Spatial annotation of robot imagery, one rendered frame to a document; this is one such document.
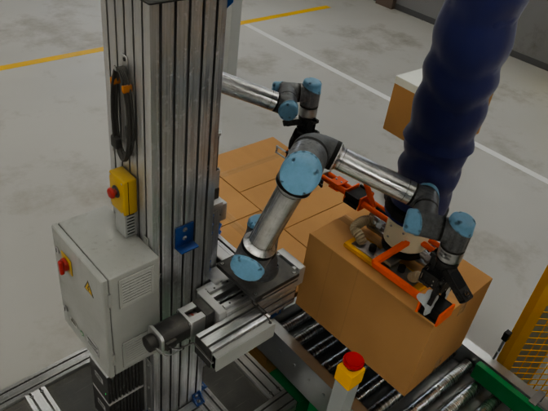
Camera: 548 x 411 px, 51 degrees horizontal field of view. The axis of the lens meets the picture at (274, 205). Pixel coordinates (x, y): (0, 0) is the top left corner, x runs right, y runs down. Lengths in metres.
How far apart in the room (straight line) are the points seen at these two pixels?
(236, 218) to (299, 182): 1.56
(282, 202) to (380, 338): 0.78
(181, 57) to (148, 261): 0.66
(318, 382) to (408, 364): 0.42
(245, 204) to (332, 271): 1.13
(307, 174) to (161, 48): 0.52
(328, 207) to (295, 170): 1.75
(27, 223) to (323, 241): 2.35
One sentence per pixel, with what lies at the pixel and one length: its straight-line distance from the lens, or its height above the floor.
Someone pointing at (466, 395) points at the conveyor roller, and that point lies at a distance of 2.65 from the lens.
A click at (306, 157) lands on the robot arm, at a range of 1.63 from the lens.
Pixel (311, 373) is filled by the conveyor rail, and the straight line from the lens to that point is 2.47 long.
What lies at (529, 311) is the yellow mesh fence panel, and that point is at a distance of 2.61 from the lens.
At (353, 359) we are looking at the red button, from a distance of 1.94.
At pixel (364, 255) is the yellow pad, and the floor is 1.10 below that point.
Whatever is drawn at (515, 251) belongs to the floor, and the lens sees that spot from 4.48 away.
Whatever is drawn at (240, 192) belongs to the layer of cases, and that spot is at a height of 0.54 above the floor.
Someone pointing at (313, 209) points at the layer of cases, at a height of 0.54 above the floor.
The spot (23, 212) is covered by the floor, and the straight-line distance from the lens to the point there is 4.19.
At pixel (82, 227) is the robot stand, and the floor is 1.23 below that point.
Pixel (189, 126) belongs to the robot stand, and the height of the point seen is 1.65.
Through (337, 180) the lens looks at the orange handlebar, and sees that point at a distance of 2.36.
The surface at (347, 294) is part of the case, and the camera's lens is 2.28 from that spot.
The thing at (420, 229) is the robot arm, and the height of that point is 1.52.
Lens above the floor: 2.51
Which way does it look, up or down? 36 degrees down
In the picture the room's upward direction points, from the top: 8 degrees clockwise
